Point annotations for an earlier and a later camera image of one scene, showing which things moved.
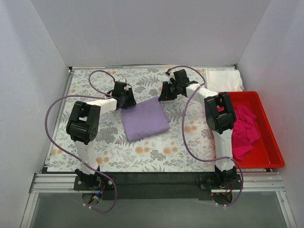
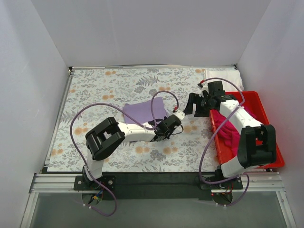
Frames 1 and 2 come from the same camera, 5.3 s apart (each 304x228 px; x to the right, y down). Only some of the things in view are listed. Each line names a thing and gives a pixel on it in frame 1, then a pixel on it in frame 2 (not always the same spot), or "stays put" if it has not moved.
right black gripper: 166,91 -> 198,104
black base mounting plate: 158,185 stays put
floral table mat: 188,146 stays put
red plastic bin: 266,152 stays put
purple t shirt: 145,118 stays put
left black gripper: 128,100 -> 171,121
